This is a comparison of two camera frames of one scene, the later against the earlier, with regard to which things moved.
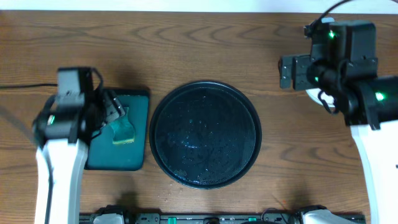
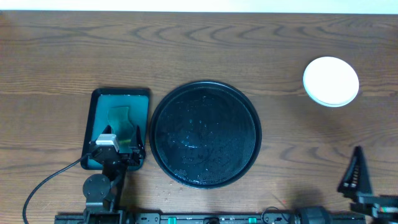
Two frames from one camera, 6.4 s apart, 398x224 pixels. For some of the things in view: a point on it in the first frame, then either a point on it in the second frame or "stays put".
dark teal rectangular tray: (104, 155) stays put
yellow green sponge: (123, 129) stays put
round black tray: (205, 135) stays put
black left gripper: (112, 106) -> (123, 156)
